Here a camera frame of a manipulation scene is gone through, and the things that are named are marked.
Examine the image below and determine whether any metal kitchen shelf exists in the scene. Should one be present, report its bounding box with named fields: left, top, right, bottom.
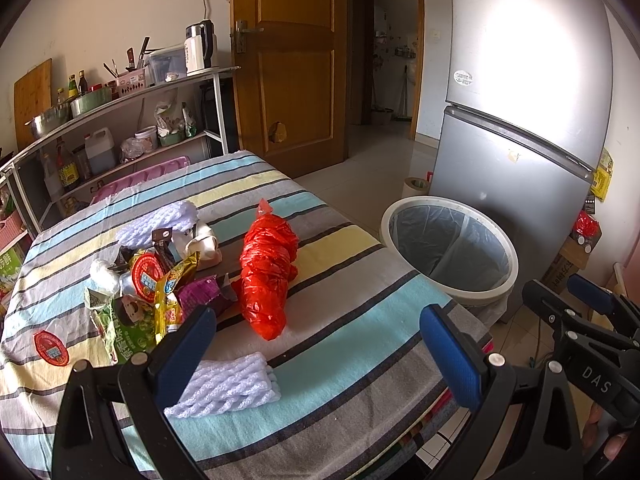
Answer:
left=1, top=66, right=237, bottom=238

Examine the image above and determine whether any red sticker lid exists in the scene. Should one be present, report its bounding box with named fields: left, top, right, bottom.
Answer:
left=34, top=330, right=70, bottom=367

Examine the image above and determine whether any cardboard box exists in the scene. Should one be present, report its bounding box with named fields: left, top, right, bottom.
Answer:
left=541, top=234, right=601, bottom=294

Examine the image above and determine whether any striped tablecloth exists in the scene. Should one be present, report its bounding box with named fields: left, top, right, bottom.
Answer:
left=0, top=148, right=492, bottom=480

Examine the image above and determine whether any green snack bag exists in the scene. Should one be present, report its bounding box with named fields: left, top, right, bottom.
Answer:
left=89, top=295, right=155, bottom=364

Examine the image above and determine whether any purple snack wrapper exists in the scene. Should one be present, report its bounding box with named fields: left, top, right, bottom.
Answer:
left=177, top=274, right=238, bottom=318

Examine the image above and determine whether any white electric kettle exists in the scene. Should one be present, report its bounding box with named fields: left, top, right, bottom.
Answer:
left=184, top=20, right=218, bottom=75

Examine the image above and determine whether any red round lid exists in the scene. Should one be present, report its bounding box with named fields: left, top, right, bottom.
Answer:
left=130, top=250, right=164, bottom=304

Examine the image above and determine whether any white paper cup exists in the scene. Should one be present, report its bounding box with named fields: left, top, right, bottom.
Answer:
left=184, top=221, right=222, bottom=271

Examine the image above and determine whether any pink plastic lid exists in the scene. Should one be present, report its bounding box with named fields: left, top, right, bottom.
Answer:
left=91, top=156, right=191, bottom=205

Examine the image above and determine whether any white foam net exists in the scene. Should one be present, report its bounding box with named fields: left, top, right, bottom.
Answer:
left=115, top=200, right=198, bottom=249

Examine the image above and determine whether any white oil jug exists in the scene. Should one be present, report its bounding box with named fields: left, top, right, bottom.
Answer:
left=85, top=127, right=117, bottom=176

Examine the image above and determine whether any green pot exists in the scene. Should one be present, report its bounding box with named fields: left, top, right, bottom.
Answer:
left=70, top=87, right=112, bottom=118

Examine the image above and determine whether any wooden door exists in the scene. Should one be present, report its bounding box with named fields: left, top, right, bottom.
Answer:
left=231, top=0, right=348, bottom=178

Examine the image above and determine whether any white foam net sleeve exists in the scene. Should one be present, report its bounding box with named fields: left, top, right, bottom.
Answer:
left=164, top=352, right=281, bottom=419

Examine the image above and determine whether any yellow snack wrapper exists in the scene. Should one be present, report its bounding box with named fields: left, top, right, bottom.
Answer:
left=154, top=252, right=200, bottom=344

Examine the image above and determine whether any clear storage box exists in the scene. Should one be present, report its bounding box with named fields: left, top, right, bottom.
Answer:
left=145, top=44, right=186, bottom=84

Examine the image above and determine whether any white paper roll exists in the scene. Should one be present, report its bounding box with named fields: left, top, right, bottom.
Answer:
left=401, top=177, right=431, bottom=198

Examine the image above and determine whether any red plastic bag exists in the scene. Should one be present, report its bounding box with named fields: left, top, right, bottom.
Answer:
left=239, top=200, right=298, bottom=341

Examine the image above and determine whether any wooden cutting board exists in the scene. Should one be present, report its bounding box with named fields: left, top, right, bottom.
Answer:
left=14, top=58, right=52, bottom=151

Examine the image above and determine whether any right hand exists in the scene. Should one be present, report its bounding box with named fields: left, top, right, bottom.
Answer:
left=582, top=403, right=629, bottom=460

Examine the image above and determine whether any white round trash bin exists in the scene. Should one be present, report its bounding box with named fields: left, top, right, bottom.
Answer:
left=380, top=195, right=520, bottom=325

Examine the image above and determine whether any silver refrigerator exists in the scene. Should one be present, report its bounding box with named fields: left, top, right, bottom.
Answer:
left=431, top=0, right=613, bottom=314

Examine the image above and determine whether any steel bowl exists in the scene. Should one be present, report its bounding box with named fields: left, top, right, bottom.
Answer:
left=25, top=103, right=70, bottom=140

